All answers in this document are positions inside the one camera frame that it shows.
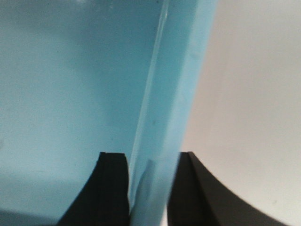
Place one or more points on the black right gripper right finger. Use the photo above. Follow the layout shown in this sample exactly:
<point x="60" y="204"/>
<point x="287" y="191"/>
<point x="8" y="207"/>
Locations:
<point x="198" y="198"/>

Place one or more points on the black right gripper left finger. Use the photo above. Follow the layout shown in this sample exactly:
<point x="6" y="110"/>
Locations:
<point x="103" y="201"/>

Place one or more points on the light blue plastic box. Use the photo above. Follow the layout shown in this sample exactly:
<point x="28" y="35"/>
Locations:
<point x="81" y="77"/>

